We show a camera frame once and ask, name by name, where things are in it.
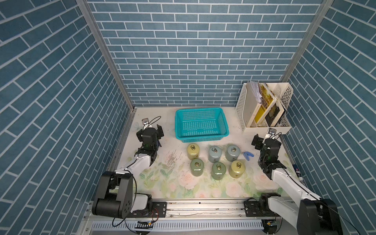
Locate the yellow-green tea canister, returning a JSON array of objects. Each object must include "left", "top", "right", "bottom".
[
  {"left": 187, "top": 143, "right": 200, "bottom": 160},
  {"left": 229, "top": 160, "right": 246, "bottom": 179}
]

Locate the grey-blue tea canister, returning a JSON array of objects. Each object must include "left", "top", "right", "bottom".
[
  {"left": 208, "top": 146, "right": 222, "bottom": 163},
  {"left": 225, "top": 145, "right": 241, "bottom": 162}
]

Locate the teal plastic basket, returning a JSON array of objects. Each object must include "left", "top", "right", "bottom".
[{"left": 175, "top": 108, "right": 230, "bottom": 143}]

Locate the dark green tea canister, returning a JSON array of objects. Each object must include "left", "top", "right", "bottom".
[
  {"left": 190, "top": 158, "right": 204, "bottom": 177},
  {"left": 211, "top": 162, "right": 227, "bottom": 181}
]

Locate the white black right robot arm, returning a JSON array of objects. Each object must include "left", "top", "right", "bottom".
[{"left": 244, "top": 134, "right": 343, "bottom": 235}]

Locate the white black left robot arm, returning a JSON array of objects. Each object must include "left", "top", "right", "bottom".
[{"left": 92, "top": 125, "right": 164, "bottom": 219}]

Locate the blue plastic clip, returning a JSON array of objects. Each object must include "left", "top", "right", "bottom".
[{"left": 242, "top": 151, "right": 254, "bottom": 161}]

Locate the blue white marker pen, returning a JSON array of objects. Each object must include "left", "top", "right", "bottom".
[{"left": 292, "top": 164, "right": 303, "bottom": 181}]

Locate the dark cover book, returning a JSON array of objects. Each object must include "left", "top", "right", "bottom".
[{"left": 265, "top": 99, "right": 286, "bottom": 127}]

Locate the white perforated file holder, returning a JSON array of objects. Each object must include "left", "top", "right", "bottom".
[{"left": 236, "top": 82, "right": 293, "bottom": 137}]

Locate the yellow cover book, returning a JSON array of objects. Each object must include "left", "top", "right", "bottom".
[{"left": 255, "top": 83, "right": 277, "bottom": 125}]

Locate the white binder with papers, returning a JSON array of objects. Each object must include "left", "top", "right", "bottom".
[{"left": 243, "top": 81, "right": 262, "bottom": 127}]

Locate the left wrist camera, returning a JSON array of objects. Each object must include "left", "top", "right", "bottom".
[{"left": 142, "top": 118, "right": 150, "bottom": 130}]

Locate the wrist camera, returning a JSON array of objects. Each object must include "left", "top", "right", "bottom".
[
  {"left": 265, "top": 128, "right": 279, "bottom": 139},
  {"left": 142, "top": 118, "right": 150, "bottom": 130}
]

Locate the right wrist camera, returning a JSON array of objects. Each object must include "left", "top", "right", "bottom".
[{"left": 265, "top": 128, "right": 279, "bottom": 139}]

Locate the aluminium front rail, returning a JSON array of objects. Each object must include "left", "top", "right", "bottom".
[{"left": 83, "top": 199, "right": 327, "bottom": 221}]

